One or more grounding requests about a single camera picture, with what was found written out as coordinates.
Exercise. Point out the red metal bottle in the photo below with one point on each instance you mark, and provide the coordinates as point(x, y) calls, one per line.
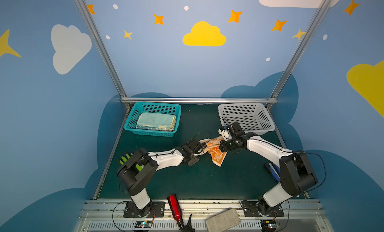
point(175, 208)

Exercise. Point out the green circuit board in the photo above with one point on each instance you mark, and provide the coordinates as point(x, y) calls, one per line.
point(143, 224)
point(268, 225)

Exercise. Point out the teal plastic basket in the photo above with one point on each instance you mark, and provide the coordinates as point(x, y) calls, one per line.
point(141, 107)

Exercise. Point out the black clamp tool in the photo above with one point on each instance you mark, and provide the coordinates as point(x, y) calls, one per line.
point(186, 227)

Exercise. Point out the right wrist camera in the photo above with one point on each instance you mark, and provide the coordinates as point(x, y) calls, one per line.
point(224, 132)

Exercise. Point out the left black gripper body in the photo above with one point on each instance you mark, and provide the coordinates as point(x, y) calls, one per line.
point(197, 148)

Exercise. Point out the left green circuit board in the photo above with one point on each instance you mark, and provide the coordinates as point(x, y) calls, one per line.
point(143, 224)

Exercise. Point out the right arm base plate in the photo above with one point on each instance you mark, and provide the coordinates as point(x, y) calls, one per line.
point(255, 208)

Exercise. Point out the left aluminium frame post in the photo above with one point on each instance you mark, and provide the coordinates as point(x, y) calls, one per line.
point(87, 17)

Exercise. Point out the aluminium frame post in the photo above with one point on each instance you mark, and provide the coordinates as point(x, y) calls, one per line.
point(320, 14)
point(87, 17)

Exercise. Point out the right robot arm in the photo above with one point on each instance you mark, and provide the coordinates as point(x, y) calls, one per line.
point(296, 171)

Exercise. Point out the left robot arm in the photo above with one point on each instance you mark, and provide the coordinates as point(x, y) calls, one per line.
point(137, 170)

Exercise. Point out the right green circuit board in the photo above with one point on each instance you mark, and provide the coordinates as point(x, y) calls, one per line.
point(268, 225)

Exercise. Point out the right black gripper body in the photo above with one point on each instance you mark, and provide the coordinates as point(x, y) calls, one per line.
point(226, 145)

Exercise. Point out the green rubber glove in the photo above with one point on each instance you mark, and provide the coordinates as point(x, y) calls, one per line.
point(124, 158)

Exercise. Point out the right aluminium frame post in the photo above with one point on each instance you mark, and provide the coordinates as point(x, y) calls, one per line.
point(320, 14)

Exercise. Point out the yellow-green towel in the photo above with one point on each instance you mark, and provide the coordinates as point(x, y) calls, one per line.
point(156, 121)

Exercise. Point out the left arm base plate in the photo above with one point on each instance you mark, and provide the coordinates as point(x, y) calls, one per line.
point(153, 209)

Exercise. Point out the grey sponge block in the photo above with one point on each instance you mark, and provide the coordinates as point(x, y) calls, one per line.
point(223, 221)

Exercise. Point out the horizontal aluminium frame bar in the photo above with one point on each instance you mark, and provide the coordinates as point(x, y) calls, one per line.
point(180, 100)

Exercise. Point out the orange patterned towel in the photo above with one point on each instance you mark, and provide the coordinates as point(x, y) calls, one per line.
point(212, 148)

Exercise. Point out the white plastic basket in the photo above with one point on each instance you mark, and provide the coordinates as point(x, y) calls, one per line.
point(252, 117)

